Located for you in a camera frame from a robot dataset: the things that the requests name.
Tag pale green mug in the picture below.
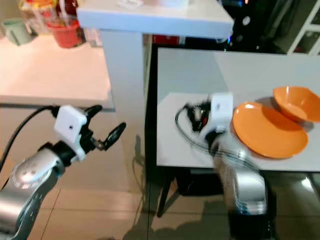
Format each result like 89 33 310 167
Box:
3 18 34 47

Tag white bar counter with pillar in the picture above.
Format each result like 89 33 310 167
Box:
77 0 235 194

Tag grey dining table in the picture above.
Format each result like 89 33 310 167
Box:
155 46 320 219

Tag orange plate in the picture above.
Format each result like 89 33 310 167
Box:
232 101 310 160

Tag white kitchen counter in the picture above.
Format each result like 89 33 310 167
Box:
0 33 113 194

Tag clear plastic container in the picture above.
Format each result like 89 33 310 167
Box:
80 22 102 48

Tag red plastic pot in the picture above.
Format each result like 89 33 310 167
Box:
46 19 81 49

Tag red box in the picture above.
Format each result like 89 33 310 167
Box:
152 34 181 46

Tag orange bowl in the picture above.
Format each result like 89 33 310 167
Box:
273 85 320 125

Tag dark red snack bag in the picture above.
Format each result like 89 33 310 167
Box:
54 0 81 21

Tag white card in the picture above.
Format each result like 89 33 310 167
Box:
114 0 144 10

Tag yellow red snack packet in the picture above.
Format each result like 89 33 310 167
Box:
18 0 54 32

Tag white glass door cabinet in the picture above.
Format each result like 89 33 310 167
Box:
287 0 320 56

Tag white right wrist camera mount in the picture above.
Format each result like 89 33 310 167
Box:
200 92 235 147

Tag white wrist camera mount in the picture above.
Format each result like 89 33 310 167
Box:
54 105 89 162
200 92 235 147

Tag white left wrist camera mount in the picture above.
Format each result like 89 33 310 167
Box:
54 105 89 162

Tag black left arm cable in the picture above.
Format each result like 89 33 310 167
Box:
0 104 58 173

